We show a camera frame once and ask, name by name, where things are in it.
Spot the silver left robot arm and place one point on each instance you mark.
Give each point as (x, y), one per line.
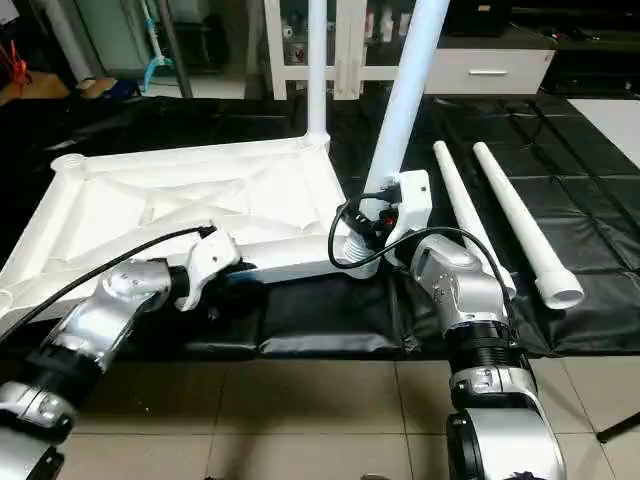
(90, 340)

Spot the white drawer unit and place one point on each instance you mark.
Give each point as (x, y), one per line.
(490, 70)

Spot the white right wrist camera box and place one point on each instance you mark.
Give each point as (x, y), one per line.
(408, 205)

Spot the brown wooden desk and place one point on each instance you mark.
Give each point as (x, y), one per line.
(30, 88)

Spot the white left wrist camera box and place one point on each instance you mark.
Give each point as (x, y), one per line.
(208, 260)

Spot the black work mat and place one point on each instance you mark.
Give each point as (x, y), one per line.
(330, 320)

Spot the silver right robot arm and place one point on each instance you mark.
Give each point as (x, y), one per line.
(470, 320)

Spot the white plastic table leg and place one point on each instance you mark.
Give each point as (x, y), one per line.
(525, 220)
(405, 100)
(317, 70)
(465, 210)

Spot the black speaker box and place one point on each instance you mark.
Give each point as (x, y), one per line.
(480, 15)

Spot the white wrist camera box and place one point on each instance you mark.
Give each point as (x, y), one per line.
(408, 205)
(208, 260)

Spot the white glass-door cabinet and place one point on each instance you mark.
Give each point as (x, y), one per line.
(345, 50)

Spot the white plastic table top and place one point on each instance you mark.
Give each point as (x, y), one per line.
(180, 210)

